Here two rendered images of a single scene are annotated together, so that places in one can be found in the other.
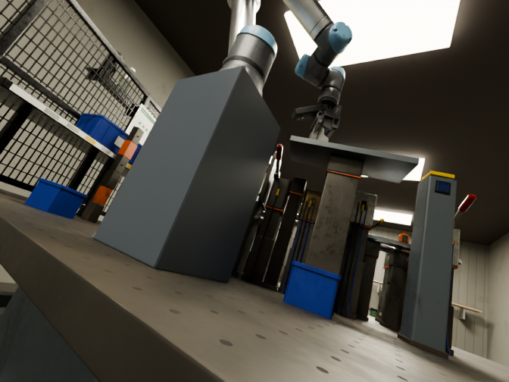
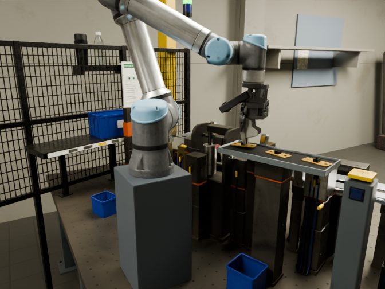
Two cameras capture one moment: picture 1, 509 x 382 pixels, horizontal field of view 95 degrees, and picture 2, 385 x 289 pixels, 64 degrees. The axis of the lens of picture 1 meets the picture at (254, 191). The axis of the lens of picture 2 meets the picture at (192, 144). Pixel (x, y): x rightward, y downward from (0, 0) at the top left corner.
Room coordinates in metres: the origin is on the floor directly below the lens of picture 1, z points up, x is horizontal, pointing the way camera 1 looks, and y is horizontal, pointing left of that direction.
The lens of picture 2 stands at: (-0.32, -0.41, 1.45)
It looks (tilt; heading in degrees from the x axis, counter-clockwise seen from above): 15 degrees down; 25
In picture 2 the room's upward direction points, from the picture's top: straight up
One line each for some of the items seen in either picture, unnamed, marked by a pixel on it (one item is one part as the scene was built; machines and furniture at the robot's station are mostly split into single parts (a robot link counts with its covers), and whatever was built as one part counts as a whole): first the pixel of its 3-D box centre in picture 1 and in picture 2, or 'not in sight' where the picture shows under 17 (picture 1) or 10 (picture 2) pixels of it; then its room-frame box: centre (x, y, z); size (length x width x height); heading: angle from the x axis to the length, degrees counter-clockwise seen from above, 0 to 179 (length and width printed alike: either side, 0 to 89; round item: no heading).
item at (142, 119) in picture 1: (140, 133); (135, 85); (1.43, 0.83, 1.30); 0.23 x 0.02 x 0.31; 164
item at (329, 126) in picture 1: (326, 117); (254, 101); (0.72, -0.16, 1.32); 0.09 x 0.08 x 0.12; 89
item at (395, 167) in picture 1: (345, 159); (274, 155); (0.67, -0.25, 1.16); 0.37 x 0.14 x 0.02; 74
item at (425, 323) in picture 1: (429, 256); (350, 250); (0.60, -0.50, 0.92); 0.08 x 0.08 x 0.44; 74
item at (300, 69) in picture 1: (313, 67); (223, 53); (0.68, -0.06, 1.48); 0.11 x 0.11 x 0.08; 14
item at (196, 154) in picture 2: not in sight; (193, 198); (0.79, 0.10, 0.89); 0.09 x 0.08 x 0.38; 164
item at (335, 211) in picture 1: (330, 227); (270, 219); (0.67, -0.25, 0.92); 0.10 x 0.08 x 0.45; 74
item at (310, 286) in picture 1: (310, 288); (246, 276); (0.57, -0.20, 0.74); 0.11 x 0.10 x 0.09; 74
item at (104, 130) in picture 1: (111, 143); (117, 122); (1.17, 0.78, 1.09); 0.30 x 0.17 x 0.13; 156
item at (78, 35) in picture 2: (110, 66); (81, 49); (1.15, 1.01, 1.52); 0.07 x 0.07 x 0.18
